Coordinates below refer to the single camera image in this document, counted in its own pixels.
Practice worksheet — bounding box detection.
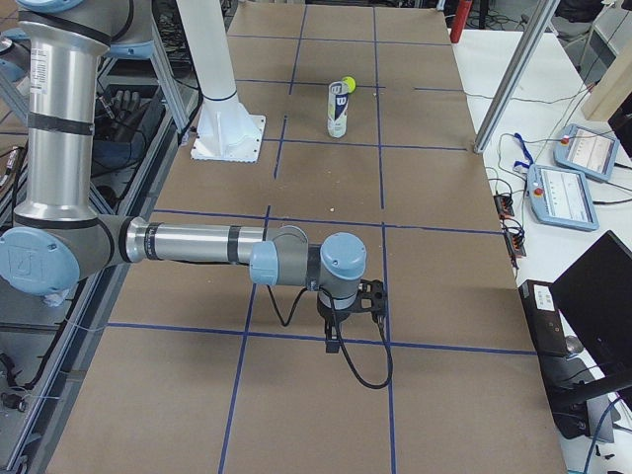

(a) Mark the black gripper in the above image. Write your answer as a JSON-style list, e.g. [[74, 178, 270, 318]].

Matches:
[[317, 291, 364, 354]]

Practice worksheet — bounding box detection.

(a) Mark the yellow tennis ball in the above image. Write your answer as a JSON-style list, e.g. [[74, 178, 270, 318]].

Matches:
[[342, 76, 356, 94]]

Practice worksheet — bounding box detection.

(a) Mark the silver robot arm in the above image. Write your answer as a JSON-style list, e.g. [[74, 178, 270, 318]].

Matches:
[[1, 1, 366, 353]]

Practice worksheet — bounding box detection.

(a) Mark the clear tennis ball can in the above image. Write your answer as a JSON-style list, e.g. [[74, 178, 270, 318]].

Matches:
[[327, 81, 350, 138]]

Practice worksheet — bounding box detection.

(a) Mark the black computer box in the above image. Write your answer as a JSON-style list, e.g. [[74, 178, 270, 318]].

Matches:
[[518, 279, 614, 442]]

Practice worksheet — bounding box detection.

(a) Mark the black monitor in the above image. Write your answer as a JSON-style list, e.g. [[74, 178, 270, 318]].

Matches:
[[551, 230, 631, 369]]

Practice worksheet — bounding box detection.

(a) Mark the near teach pendant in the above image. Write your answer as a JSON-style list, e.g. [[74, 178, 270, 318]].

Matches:
[[526, 165, 599, 231]]

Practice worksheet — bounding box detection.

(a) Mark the teach pendant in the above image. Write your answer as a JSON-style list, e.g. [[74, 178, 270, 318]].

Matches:
[[553, 123, 620, 183], [526, 165, 599, 231]]

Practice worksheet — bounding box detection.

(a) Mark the far teach pendant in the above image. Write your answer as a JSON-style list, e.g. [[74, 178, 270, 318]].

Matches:
[[553, 123, 620, 183]]

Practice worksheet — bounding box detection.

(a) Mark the red cylinder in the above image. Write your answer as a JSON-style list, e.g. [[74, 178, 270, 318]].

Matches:
[[450, 0, 472, 44]]

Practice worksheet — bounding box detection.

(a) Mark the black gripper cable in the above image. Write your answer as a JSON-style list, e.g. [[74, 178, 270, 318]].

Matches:
[[266, 285, 394, 390]]

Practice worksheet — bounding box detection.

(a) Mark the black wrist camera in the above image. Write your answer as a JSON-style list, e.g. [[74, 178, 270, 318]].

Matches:
[[355, 279, 387, 321]]

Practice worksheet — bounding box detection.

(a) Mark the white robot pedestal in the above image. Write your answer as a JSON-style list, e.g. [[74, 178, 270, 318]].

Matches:
[[177, 0, 266, 163]]

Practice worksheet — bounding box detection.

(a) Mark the blue lanyard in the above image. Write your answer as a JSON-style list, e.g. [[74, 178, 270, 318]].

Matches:
[[511, 131, 533, 174]]

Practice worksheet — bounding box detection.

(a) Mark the aluminium frame post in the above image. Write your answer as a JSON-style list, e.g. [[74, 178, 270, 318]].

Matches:
[[473, 0, 560, 154]]

